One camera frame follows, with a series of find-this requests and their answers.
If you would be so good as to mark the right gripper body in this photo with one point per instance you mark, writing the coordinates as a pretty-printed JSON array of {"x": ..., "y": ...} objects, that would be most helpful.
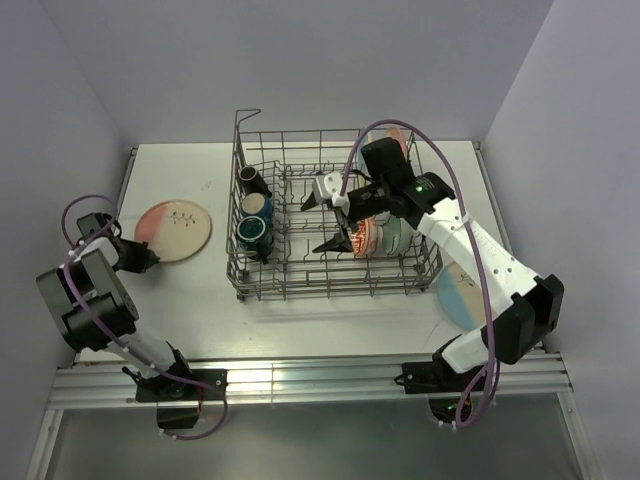
[{"x": 368, "y": 201}]

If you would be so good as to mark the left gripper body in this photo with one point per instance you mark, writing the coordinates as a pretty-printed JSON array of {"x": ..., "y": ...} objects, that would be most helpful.
[{"x": 130, "y": 260}]

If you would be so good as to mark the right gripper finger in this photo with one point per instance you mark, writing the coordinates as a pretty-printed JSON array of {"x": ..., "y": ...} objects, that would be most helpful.
[
  {"x": 340, "y": 242},
  {"x": 314, "y": 200}
]

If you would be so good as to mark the orange patterned bowl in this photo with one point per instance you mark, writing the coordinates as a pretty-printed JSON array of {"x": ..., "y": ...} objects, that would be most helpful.
[{"x": 365, "y": 239}]

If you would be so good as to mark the light green bowl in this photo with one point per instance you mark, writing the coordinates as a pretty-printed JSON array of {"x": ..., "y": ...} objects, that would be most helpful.
[{"x": 397, "y": 236}]

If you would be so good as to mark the dark blue mug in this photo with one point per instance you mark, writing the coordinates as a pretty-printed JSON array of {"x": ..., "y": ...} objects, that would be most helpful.
[{"x": 257, "y": 204}]

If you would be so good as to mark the dark green mug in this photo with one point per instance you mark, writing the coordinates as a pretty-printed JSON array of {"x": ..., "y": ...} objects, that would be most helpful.
[{"x": 255, "y": 237}]

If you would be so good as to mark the pink and cream plate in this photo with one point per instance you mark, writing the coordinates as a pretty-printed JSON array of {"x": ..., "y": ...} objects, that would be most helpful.
[{"x": 397, "y": 134}]

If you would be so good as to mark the blue and cream plate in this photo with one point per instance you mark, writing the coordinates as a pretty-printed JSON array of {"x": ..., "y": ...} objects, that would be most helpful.
[{"x": 359, "y": 162}]

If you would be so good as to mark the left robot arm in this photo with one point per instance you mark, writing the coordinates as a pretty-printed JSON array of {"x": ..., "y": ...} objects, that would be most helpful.
[{"x": 92, "y": 309}]

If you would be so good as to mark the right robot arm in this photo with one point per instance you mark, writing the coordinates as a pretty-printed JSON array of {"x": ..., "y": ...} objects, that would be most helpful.
[{"x": 523, "y": 306}]

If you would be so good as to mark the grey wire dish rack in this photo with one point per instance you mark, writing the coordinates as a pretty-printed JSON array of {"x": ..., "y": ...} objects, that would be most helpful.
[{"x": 283, "y": 263}]

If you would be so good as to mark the aluminium rail frame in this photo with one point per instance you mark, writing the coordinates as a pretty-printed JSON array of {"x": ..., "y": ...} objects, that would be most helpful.
[{"x": 311, "y": 380}]

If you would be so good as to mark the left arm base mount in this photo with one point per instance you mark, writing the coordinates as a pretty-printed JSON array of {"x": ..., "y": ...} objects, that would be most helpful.
[{"x": 179, "y": 405}]

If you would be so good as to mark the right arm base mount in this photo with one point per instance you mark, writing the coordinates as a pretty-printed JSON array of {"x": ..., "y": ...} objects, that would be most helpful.
[{"x": 436, "y": 377}]

